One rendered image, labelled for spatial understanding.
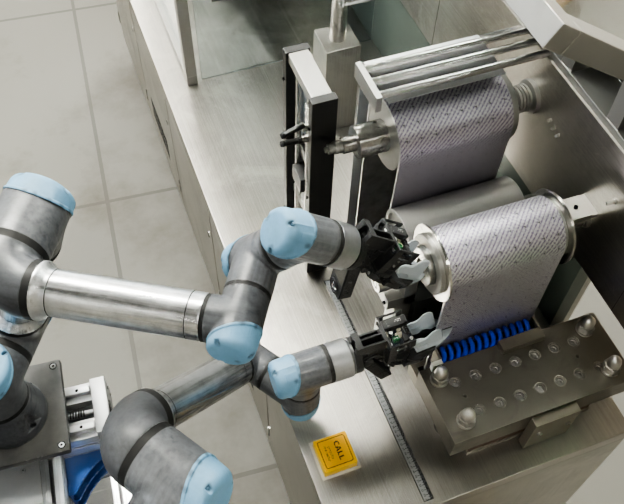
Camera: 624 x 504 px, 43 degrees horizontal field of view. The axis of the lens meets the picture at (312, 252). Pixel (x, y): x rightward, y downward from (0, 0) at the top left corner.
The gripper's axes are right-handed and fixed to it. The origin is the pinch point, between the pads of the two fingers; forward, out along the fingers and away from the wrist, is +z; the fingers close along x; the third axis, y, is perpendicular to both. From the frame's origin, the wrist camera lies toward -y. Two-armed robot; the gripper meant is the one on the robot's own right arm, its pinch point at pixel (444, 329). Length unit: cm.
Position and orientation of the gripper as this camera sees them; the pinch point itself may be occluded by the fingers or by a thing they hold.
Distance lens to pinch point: 157.4
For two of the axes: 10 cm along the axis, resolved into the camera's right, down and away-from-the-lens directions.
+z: 9.4, -2.8, 2.2
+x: -3.5, -7.7, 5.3
